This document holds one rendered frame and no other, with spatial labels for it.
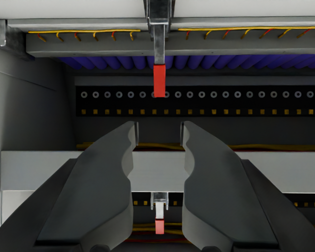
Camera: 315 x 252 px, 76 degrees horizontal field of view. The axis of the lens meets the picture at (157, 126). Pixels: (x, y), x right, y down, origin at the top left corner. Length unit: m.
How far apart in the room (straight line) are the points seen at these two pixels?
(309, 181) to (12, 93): 0.36
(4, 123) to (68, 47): 0.12
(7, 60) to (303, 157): 0.35
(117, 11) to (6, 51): 0.14
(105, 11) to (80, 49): 0.06
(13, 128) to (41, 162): 0.06
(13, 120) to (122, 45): 0.16
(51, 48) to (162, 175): 0.19
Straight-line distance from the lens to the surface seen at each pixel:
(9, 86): 0.30
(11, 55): 0.31
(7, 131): 0.30
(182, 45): 0.25
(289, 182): 0.27
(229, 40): 0.26
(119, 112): 0.36
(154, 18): 0.20
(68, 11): 0.24
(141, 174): 0.23
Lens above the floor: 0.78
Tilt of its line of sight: 21 degrees up
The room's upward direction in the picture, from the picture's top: 180 degrees clockwise
